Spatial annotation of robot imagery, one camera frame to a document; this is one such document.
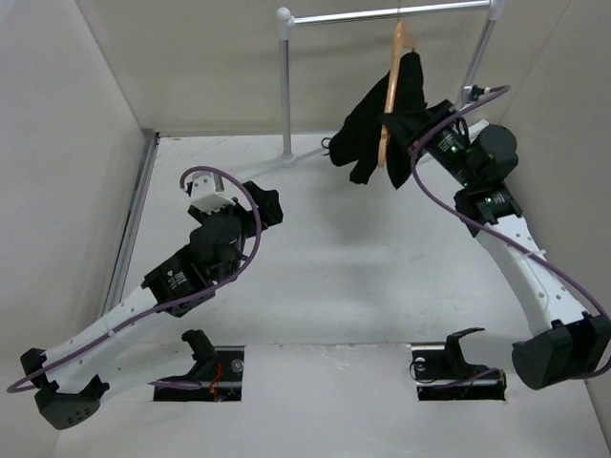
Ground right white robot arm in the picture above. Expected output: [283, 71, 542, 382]
[380, 101, 610, 389]

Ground left metal table rail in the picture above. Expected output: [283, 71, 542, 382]
[90, 128, 159, 323]

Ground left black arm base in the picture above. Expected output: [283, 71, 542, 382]
[153, 330, 245, 403]

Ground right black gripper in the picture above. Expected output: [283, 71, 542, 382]
[379, 99, 480, 189]

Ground white clothes rack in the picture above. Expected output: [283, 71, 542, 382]
[238, 0, 508, 180]

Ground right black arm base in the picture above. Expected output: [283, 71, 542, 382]
[409, 327, 507, 402]

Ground black trousers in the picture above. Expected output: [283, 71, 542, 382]
[328, 52, 451, 189]

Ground wooden clothes hanger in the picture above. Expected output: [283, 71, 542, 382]
[377, 17, 417, 168]

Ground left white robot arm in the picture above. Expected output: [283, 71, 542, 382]
[20, 175, 284, 430]

